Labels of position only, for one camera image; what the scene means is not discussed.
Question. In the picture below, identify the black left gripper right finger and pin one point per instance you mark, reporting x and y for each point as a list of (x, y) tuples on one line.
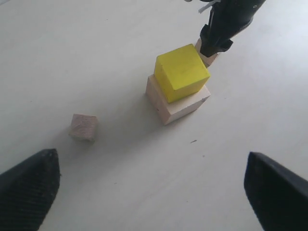
[(278, 196)]

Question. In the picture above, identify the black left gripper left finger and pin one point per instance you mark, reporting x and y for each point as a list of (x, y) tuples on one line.
[(28, 190)]

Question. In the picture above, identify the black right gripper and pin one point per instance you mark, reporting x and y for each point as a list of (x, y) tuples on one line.
[(227, 18)]

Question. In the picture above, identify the yellow cube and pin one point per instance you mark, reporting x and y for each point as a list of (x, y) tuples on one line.
[(180, 73)]

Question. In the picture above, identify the large wooden cube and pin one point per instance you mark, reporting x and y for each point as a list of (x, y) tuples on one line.
[(169, 112)]

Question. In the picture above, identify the small wooden cube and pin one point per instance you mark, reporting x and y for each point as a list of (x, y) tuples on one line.
[(83, 127)]

